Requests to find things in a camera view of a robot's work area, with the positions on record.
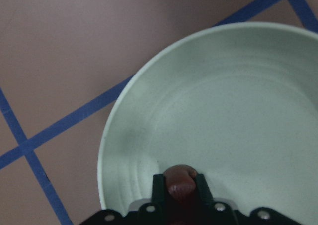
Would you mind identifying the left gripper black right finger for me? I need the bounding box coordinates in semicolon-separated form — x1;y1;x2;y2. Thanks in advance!
194;174;214;205

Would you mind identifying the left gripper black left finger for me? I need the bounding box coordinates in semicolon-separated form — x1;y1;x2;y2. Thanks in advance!
151;174;170;207

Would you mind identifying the pale green plate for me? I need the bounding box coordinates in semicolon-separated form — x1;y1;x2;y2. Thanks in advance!
97;22;318;224

